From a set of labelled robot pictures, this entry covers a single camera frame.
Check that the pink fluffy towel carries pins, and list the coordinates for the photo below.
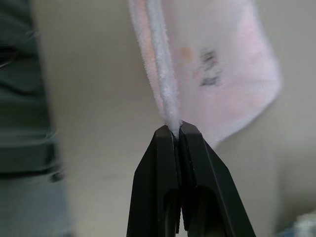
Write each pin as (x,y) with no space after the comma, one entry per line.
(222,98)

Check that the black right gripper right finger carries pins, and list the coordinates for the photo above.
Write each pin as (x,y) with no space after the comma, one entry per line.
(209,187)

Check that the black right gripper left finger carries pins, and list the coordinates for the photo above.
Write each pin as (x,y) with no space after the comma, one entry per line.
(155,185)

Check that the person in dark clothes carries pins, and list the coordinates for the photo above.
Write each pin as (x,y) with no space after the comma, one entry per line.
(22,111)

